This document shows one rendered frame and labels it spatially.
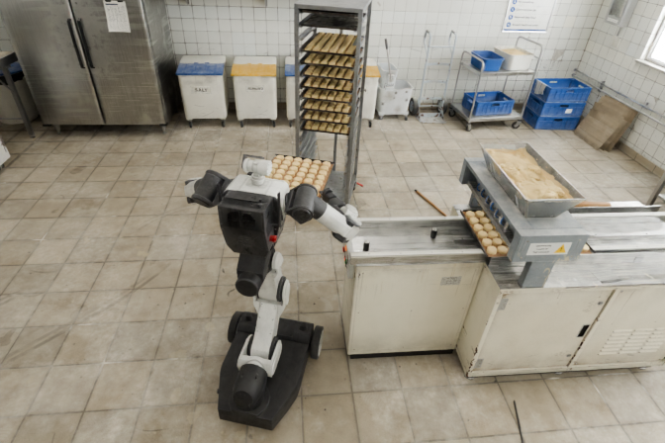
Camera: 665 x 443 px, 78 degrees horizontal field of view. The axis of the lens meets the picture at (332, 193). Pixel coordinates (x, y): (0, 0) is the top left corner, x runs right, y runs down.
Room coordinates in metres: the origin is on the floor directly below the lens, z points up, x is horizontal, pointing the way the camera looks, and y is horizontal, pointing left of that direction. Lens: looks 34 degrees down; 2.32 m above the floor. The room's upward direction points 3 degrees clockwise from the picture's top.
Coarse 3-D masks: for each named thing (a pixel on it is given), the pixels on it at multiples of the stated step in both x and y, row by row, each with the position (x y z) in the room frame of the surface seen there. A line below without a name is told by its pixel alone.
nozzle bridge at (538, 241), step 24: (480, 168) 2.01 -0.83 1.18; (480, 192) 1.97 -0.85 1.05; (504, 192) 1.78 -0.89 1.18; (504, 216) 1.59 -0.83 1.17; (504, 240) 1.58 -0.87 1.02; (528, 240) 1.43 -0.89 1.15; (552, 240) 1.44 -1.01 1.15; (576, 240) 1.45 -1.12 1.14; (528, 264) 1.45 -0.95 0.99; (552, 264) 1.45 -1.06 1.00
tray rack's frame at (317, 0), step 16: (304, 0) 3.19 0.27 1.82; (320, 0) 3.23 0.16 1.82; (336, 0) 3.26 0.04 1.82; (352, 0) 3.30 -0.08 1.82; (368, 0) 3.33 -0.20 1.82; (368, 16) 3.58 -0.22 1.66; (368, 32) 3.58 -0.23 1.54; (336, 176) 3.52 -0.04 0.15; (352, 176) 3.54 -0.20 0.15; (336, 192) 3.24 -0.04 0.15
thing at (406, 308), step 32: (352, 288) 1.56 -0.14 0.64; (384, 288) 1.55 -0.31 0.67; (416, 288) 1.57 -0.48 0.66; (448, 288) 1.59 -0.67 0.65; (352, 320) 1.53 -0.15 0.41; (384, 320) 1.55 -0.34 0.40; (416, 320) 1.58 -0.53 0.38; (448, 320) 1.60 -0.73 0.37; (352, 352) 1.54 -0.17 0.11; (384, 352) 1.56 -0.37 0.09; (416, 352) 1.61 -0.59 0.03; (448, 352) 1.64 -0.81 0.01
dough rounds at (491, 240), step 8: (472, 216) 1.91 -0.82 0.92; (480, 216) 1.92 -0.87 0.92; (472, 224) 1.85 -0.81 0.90; (480, 224) 1.83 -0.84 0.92; (488, 224) 1.83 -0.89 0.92; (480, 232) 1.76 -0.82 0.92; (488, 232) 1.76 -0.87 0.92; (496, 232) 1.76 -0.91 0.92; (480, 240) 1.71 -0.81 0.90; (488, 240) 1.69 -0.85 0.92; (496, 240) 1.69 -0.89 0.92; (488, 248) 1.63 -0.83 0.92; (496, 248) 1.63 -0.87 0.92; (504, 248) 1.63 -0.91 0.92; (584, 248) 1.67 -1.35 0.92; (496, 256) 1.59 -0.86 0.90
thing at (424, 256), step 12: (360, 252) 1.57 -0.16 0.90; (372, 252) 1.57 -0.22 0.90; (384, 252) 1.58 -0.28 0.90; (396, 252) 1.58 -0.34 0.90; (408, 252) 1.59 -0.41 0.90; (420, 252) 1.59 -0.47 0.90; (432, 252) 1.60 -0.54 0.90; (444, 252) 1.60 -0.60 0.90; (456, 252) 1.61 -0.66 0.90; (468, 252) 1.61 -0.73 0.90; (480, 252) 1.62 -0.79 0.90; (600, 252) 1.70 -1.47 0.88; (612, 252) 1.70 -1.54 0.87; (624, 252) 1.71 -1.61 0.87; (360, 264) 1.54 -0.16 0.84
